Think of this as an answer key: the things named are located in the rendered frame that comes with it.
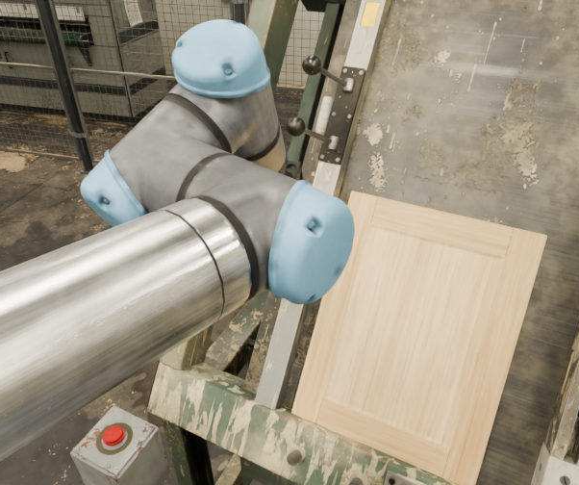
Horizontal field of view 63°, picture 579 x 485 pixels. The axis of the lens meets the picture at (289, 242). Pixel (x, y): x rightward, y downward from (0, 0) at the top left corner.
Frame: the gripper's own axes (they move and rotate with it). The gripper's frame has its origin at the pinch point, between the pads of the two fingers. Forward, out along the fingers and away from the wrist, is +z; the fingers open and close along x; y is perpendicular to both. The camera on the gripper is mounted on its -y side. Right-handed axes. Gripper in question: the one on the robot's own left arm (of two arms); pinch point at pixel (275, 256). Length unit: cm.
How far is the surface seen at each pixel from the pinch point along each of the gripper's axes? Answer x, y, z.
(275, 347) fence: 4.8, -4.6, 37.2
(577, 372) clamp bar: -48, 0, 23
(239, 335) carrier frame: 22, 3, 66
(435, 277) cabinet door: -24.4, 13.3, 26.7
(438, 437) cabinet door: -30, -14, 39
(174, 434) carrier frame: 29, -26, 60
